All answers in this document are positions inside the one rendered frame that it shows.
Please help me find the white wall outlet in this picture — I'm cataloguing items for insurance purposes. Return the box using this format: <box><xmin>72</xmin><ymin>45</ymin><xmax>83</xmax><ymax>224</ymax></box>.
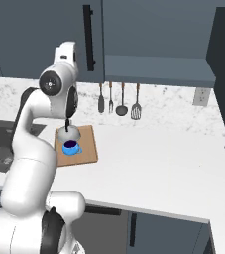
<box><xmin>192</xmin><ymin>86</ymin><xmax>211</xmax><ymax>107</ymax></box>

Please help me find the dark blue base cabinet door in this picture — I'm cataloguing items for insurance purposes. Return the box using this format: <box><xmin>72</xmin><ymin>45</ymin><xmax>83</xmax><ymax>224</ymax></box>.
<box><xmin>126</xmin><ymin>211</ymin><xmax>211</xmax><ymax>254</ymax></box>

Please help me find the hanging metal fork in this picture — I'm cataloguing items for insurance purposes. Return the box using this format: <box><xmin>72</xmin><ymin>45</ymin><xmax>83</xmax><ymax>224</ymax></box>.
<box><xmin>108</xmin><ymin>81</ymin><xmax>114</xmax><ymax>114</ymax></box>

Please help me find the hanging dark spoon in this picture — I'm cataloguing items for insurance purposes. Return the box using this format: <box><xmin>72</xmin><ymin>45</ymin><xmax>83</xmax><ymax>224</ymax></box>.
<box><xmin>97</xmin><ymin>82</ymin><xmax>105</xmax><ymax>114</ymax></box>

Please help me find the hanging dark ladle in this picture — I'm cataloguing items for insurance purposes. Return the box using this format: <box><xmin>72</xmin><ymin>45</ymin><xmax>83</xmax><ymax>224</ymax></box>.
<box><xmin>115</xmin><ymin>82</ymin><xmax>129</xmax><ymax>117</ymax></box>

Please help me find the hanging slotted spatula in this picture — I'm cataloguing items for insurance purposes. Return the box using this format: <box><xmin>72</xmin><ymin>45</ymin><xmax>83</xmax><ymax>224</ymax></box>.
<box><xmin>130</xmin><ymin>82</ymin><xmax>143</xmax><ymax>121</ymax></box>

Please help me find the blue mug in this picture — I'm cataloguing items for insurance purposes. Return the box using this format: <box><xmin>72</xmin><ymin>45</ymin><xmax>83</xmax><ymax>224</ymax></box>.
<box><xmin>61</xmin><ymin>139</ymin><xmax>84</xmax><ymax>157</ymax></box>

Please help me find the grey drawer front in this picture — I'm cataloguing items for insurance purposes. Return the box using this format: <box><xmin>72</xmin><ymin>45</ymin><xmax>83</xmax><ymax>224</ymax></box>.
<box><xmin>71</xmin><ymin>210</ymin><xmax>130</xmax><ymax>254</ymax></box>

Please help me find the dark blue wall cabinet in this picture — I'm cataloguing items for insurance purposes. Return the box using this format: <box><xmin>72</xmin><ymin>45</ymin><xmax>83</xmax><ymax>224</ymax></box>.
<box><xmin>101</xmin><ymin>0</ymin><xmax>225</xmax><ymax>89</ymax></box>

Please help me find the long black door handle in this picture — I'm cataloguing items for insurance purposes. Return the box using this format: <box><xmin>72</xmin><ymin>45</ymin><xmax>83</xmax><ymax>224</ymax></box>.
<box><xmin>82</xmin><ymin>4</ymin><xmax>96</xmax><ymax>72</ymax></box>

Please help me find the wooden tray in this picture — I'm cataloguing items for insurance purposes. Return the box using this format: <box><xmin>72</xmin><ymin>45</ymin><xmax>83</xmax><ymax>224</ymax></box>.
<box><xmin>54</xmin><ymin>124</ymin><xmax>99</xmax><ymax>168</ymax></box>

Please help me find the black base cabinet handle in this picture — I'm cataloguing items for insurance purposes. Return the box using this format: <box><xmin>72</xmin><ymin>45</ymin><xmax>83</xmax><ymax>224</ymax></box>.
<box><xmin>129</xmin><ymin>212</ymin><xmax>138</xmax><ymax>248</ymax></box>

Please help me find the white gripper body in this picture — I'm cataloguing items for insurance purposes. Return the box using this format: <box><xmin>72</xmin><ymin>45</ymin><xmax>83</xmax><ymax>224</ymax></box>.
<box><xmin>55</xmin><ymin>41</ymin><xmax>77</xmax><ymax>56</ymax></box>

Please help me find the black drawer handle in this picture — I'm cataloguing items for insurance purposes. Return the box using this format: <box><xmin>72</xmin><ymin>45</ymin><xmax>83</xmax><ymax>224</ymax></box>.
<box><xmin>83</xmin><ymin>204</ymin><xmax>123</xmax><ymax>217</ymax></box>

